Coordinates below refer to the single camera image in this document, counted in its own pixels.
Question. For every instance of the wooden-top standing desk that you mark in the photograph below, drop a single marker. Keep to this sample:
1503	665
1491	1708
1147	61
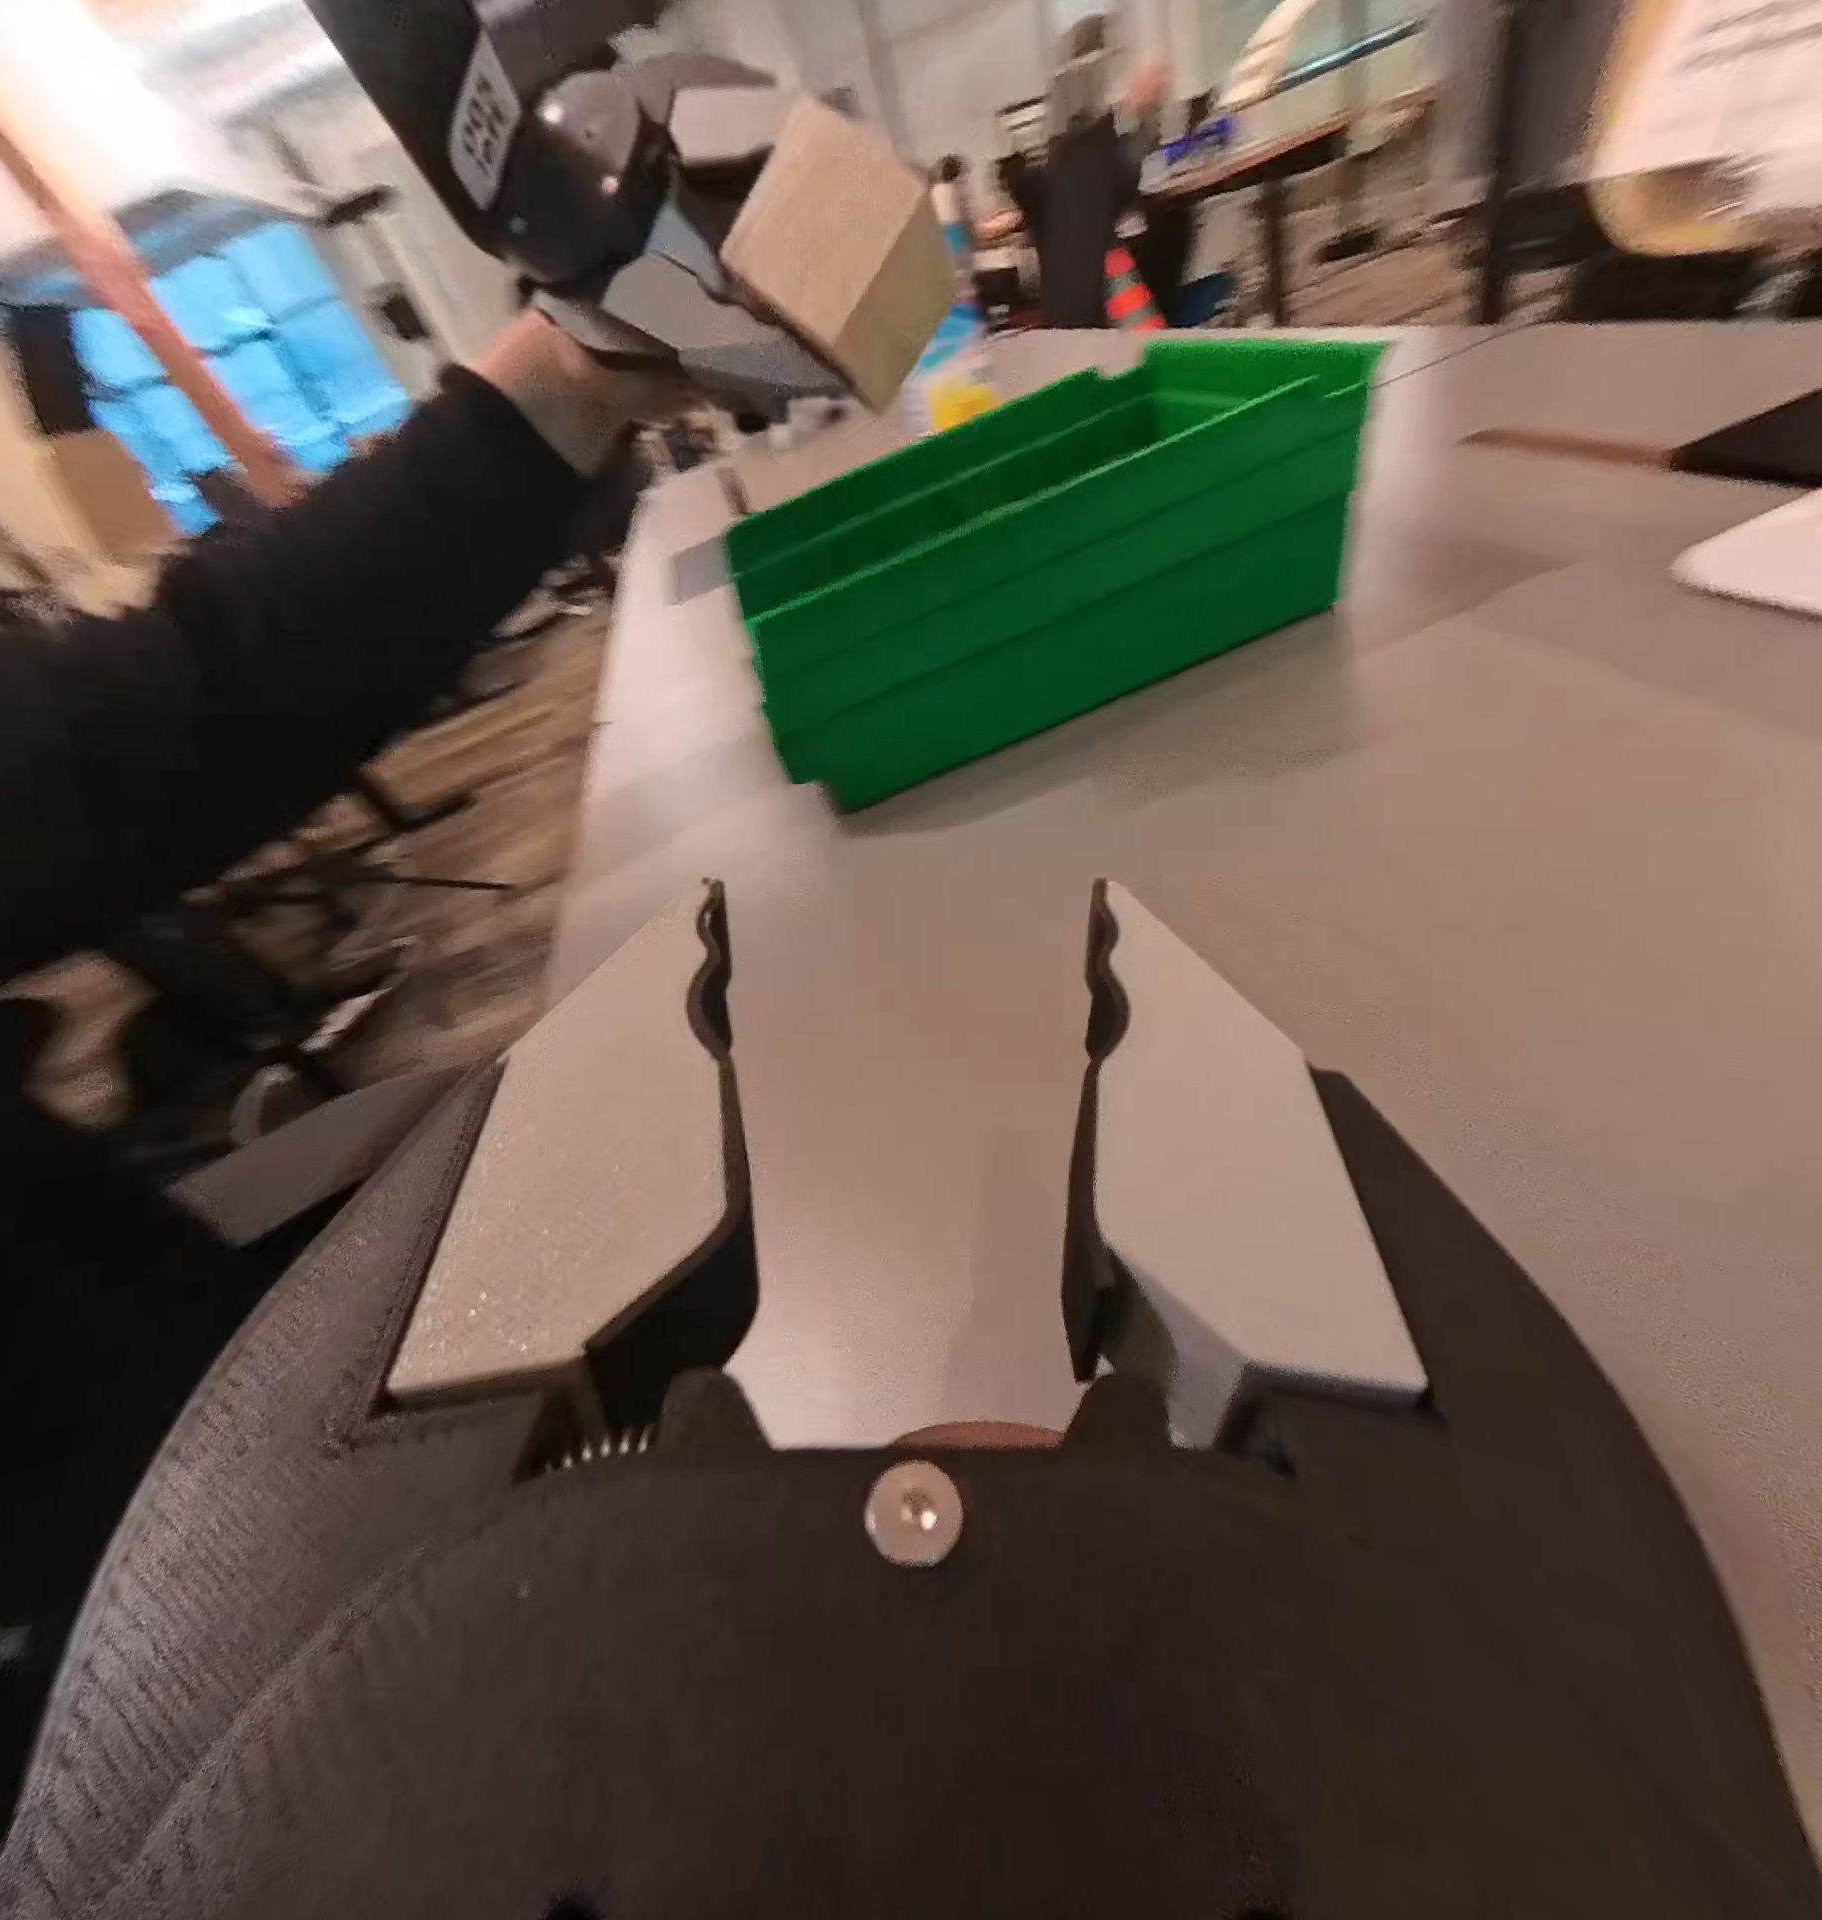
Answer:
1257	151

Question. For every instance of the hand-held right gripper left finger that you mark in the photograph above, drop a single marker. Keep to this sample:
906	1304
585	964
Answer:
566	1200

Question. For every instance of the wipes canister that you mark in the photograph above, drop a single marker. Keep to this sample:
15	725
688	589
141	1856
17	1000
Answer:
959	398

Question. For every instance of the person's left hand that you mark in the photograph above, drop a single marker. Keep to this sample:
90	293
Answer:
581	398

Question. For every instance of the diagonal support beam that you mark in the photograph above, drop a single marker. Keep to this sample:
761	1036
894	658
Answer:
117	271

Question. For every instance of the orange traffic cone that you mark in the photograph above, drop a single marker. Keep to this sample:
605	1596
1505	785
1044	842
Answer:
1133	293

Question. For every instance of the person's left forearm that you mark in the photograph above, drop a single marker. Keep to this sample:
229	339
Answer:
251	645

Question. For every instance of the printed instruction sheet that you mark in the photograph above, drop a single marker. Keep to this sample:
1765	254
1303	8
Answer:
1780	61

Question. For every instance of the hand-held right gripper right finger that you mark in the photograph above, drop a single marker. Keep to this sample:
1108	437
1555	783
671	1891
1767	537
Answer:
1241	1200

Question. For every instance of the green plastic bin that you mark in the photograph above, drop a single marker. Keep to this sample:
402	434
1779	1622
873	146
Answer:
1077	645

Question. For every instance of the person's torso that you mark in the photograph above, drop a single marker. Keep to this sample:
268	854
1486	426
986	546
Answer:
41	1350

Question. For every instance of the large natural wooden cube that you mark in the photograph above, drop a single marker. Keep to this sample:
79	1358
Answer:
836	241

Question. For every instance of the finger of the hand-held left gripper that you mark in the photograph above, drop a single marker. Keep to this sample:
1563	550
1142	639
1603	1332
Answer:
731	120
717	339

